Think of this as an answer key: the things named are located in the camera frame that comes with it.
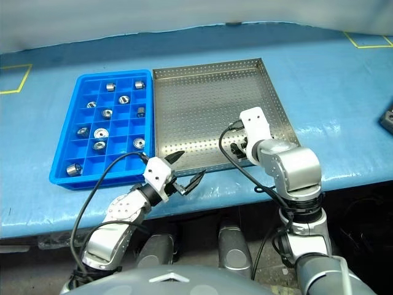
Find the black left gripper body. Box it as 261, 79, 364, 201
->
166, 173, 189, 198

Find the grey robot chest with emblem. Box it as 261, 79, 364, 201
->
60, 264, 279, 295

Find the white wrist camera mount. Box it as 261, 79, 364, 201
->
142, 156, 173, 203
238, 107, 272, 166

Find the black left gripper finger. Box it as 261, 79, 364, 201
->
183, 170, 207, 196
164, 150, 185, 165

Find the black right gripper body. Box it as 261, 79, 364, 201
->
236, 135, 249, 156

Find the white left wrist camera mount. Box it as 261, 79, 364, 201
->
142, 156, 173, 203

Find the perforated metal tray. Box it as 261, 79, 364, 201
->
151, 58, 302, 179

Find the dark grey rounded shape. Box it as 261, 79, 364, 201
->
217, 225, 254, 279
134, 234, 179, 269

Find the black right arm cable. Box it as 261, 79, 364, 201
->
219, 120, 296, 229

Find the yellow tape square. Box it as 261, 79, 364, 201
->
0, 63, 34, 95

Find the black hanging cable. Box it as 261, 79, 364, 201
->
251, 226, 278, 281

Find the blue compartment tray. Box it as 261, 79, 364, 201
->
49, 69, 155, 192

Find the crumpled dark plastic sheet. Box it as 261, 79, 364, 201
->
37, 231, 90, 250

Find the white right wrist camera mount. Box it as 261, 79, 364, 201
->
238, 107, 272, 166

